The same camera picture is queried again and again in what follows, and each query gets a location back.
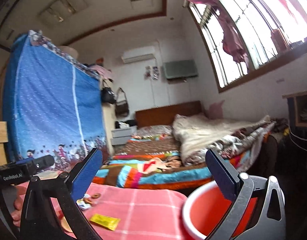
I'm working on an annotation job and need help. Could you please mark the orange wrapper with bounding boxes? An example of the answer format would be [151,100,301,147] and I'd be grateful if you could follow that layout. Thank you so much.
[76,193,101,211]

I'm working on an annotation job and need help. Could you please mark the yellow sachet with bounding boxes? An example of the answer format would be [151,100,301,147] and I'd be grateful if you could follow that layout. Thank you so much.
[89,214,121,231]

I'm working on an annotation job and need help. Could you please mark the person's left hand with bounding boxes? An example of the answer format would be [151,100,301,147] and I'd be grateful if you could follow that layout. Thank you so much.
[10,186,27,228]

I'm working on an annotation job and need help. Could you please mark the light wooden board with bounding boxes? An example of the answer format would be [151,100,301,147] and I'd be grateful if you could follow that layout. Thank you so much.
[0,121,8,166]

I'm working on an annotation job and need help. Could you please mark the pink plaid cloth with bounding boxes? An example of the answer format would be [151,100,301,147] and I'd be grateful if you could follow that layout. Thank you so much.
[17,171,194,240]

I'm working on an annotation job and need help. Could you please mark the red plastic bucket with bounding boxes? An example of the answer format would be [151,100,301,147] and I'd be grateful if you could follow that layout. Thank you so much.
[182,178,285,240]

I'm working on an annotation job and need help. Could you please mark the white nightstand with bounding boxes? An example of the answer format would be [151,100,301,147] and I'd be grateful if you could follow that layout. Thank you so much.
[111,126,137,146]

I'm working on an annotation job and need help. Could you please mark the blue fabric wardrobe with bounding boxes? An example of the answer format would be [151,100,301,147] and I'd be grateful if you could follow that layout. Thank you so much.
[2,30,109,171]

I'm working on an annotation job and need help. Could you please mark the colourful patchwork bedspread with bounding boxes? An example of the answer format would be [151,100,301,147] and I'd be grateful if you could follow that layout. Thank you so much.
[92,128,268,192]

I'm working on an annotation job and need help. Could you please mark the black handbag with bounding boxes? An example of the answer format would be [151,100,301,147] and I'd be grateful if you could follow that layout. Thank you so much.
[101,80,116,105]

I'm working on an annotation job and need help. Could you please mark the floral pillow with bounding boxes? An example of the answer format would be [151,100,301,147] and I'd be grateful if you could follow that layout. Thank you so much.
[132,125,172,137]

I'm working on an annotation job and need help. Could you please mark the white floral quilt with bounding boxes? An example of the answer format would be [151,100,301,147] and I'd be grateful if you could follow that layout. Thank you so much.
[172,113,275,171]

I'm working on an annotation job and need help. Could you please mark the wooden desk shelf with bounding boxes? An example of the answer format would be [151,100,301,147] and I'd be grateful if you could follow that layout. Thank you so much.
[282,90,307,128]

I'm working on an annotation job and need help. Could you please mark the brown wooden headboard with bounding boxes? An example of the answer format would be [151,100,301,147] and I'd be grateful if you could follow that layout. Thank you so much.
[135,101,203,128]

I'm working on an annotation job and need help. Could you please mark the white air conditioner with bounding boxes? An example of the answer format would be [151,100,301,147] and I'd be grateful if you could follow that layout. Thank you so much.
[121,46,155,64]

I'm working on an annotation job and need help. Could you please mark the window with bars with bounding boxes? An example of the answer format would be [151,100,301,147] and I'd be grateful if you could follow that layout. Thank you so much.
[185,0,307,92]

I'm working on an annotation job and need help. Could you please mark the pink hanging clothes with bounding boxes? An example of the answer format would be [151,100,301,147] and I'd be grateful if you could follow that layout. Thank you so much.
[187,0,248,66]

